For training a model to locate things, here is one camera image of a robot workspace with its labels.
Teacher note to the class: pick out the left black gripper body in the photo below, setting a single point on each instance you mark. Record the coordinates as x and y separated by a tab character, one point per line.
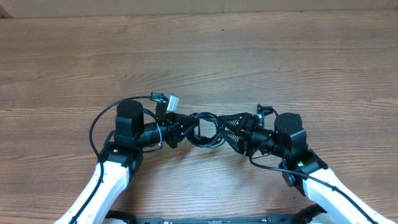
171	130

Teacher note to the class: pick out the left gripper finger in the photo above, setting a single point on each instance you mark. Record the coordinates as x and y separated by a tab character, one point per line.
186	123
186	131

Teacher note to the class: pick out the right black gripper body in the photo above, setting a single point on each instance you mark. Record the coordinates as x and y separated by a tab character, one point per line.
249	132

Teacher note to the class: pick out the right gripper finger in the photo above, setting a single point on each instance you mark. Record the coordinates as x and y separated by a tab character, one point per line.
234	121
237	141

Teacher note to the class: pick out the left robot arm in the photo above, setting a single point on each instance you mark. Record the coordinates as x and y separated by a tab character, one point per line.
137	131

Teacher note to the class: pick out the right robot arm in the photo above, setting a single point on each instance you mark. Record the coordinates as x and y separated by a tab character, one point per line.
300	166

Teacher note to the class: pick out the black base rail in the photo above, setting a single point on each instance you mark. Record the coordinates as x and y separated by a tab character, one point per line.
214	221

